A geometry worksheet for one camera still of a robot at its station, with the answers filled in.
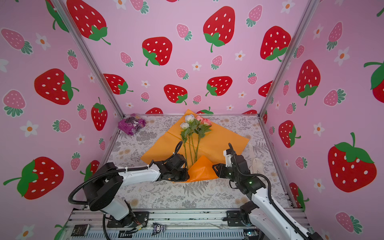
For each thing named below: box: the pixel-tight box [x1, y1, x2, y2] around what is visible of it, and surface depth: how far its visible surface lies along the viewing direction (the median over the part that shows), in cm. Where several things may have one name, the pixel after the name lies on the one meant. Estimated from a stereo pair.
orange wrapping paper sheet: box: [140, 122, 250, 182], surface depth 104 cm
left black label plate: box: [71, 224, 90, 237], surface depth 71 cm
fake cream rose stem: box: [180, 122, 190, 167], surface depth 110 cm
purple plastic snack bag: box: [117, 113, 147, 136], surface depth 110 cm
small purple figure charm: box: [151, 222, 166, 236], surface depth 71 cm
